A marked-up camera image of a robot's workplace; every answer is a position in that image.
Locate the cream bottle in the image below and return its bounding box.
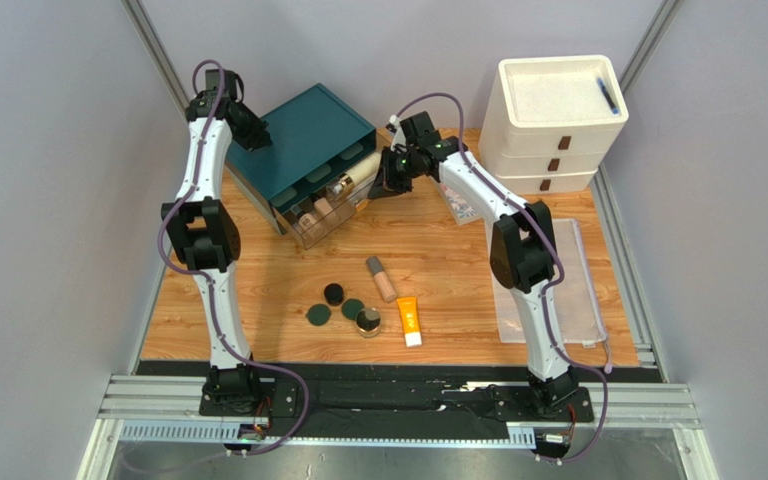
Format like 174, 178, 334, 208
325, 151, 381, 202

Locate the teal drawer organizer box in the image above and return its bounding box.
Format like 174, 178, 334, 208
226, 83, 377, 236

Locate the black cap foundation bottle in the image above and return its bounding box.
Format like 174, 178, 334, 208
313, 198, 341, 229

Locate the clear acrylic drawer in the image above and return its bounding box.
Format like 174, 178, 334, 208
272, 151, 381, 250

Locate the small round foundation bottle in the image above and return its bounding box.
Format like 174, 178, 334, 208
298, 213, 325, 242

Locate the grey cap foundation tube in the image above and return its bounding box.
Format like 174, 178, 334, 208
365, 256, 398, 303

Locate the orange sunscreen tube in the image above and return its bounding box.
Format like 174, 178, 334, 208
396, 297, 423, 348

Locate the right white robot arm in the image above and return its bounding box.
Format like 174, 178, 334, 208
369, 112, 578, 417

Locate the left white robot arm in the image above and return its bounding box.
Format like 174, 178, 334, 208
157, 60, 272, 410

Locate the floral patterned booklet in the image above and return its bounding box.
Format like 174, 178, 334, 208
436, 184, 481, 226

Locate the black round jar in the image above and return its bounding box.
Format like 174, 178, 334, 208
323, 283, 345, 306

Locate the green compact disc right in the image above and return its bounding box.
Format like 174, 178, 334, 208
341, 298, 365, 321

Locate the green compact disc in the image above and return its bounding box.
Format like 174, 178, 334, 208
306, 304, 332, 326
341, 298, 365, 321

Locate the gold lid powder jar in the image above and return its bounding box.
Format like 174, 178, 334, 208
355, 307, 381, 338

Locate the green compact disc left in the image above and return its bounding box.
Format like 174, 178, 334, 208
306, 304, 332, 326

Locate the white three-drawer cabinet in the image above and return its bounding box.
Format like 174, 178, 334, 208
478, 55, 629, 194

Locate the blue pen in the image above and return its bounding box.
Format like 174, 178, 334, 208
596, 77, 620, 115

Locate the white mesh pouch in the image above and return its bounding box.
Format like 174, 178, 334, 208
490, 219, 608, 348

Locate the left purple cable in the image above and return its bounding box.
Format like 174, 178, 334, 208
157, 58, 312, 458

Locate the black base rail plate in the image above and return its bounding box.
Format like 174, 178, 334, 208
103, 361, 662, 443

